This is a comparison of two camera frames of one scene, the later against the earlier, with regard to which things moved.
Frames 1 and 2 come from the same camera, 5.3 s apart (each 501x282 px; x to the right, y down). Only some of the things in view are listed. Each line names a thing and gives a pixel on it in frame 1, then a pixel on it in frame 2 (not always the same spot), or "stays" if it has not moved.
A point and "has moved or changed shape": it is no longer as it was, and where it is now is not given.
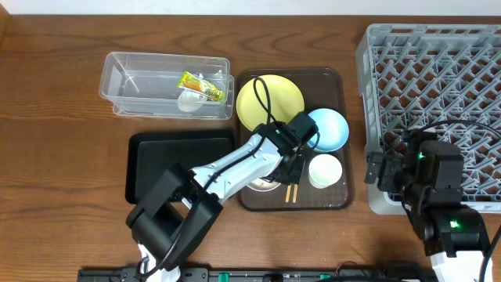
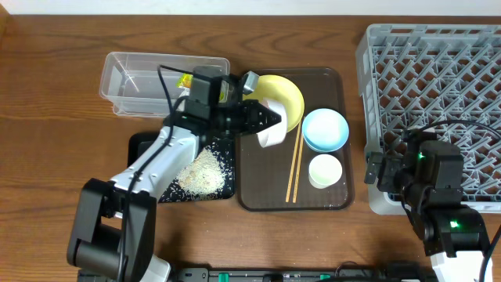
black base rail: [258, 275] stays
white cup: [324, 171] stays
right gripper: [393, 166] stays
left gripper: [288, 169] → [246, 117]
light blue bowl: [333, 131] stays
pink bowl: [262, 185] has moved or changed shape
